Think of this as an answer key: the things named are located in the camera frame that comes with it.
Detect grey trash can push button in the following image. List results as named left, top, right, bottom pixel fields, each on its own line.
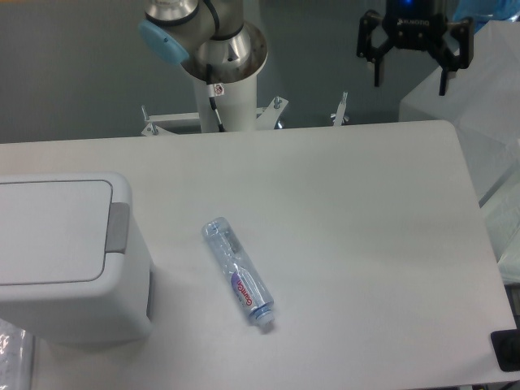
left=105, top=202, right=130, bottom=254

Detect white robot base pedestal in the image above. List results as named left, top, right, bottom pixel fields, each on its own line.
left=192, top=74, right=257, bottom=129

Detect metal clamp bolt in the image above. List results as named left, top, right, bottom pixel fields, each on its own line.
left=330, top=91, right=349, bottom=127

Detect clear plastic water bottle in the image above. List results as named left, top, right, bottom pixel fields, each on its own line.
left=201, top=217, right=275, bottom=333

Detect blue plastic bag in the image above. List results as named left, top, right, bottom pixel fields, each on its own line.
left=453, top=0, right=519, bottom=30

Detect white trash can body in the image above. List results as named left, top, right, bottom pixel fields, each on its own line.
left=1, top=171, right=154, bottom=345

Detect translucent white plastic box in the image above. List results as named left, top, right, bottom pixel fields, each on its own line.
left=399, top=21, right=519, bottom=285

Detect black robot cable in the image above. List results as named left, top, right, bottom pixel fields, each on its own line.
left=205, top=63, right=227, bottom=133

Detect black device at table edge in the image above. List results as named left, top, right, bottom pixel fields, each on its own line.
left=491, top=329, right=519, bottom=372

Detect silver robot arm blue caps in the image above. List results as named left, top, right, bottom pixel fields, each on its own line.
left=138, top=1, right=475, bottom=95

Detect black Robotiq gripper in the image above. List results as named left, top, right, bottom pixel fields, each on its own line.
left=356, top=0, right=475, bottom=97

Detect white trash can lid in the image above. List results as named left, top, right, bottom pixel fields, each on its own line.
left=1, top=180, right=112, bottom=285

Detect clear plastic sheet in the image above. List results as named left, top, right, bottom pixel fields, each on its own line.
left=1, top=320, right=35, bottom=390

